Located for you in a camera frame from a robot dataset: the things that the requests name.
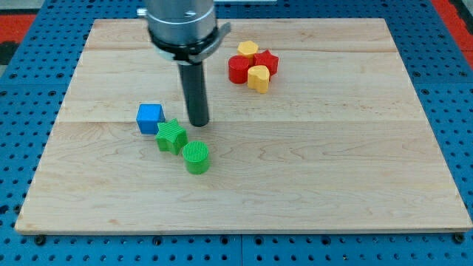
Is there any black cylindrical pointer rod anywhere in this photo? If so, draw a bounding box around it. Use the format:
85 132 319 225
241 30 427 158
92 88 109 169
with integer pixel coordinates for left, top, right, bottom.
178 63 209 127

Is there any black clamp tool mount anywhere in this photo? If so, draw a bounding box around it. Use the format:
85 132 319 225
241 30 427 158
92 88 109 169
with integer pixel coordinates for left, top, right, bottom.
148 22 231 65

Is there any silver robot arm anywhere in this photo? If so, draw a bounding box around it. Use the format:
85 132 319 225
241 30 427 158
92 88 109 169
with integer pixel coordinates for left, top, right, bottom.
137 0 231 127

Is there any red cylinder block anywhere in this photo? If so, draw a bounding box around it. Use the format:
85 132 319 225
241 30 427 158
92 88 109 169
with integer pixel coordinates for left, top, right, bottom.
228 55 251 84

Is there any yellow hexagon block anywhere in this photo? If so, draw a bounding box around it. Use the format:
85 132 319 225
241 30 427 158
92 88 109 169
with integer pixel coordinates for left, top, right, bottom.
237 41 259 61

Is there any blue cube block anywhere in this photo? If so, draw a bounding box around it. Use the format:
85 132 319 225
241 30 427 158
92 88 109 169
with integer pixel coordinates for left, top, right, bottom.
136 103 166 134

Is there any green star block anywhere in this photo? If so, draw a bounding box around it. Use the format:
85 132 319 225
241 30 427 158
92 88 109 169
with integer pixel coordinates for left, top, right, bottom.
155 118 188 155

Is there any yellow heart block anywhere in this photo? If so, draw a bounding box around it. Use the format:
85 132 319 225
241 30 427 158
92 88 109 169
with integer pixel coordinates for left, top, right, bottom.
247 65 270 94

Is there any red star block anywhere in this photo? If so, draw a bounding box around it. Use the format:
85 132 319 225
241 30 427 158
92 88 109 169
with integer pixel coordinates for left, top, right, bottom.
253 50 279 76

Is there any green cylinder block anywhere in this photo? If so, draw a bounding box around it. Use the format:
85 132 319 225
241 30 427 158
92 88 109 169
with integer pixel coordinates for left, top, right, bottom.
183 140 210 174

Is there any wooden board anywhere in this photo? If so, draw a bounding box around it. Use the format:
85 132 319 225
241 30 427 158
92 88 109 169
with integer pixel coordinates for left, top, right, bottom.
16 18 472 235

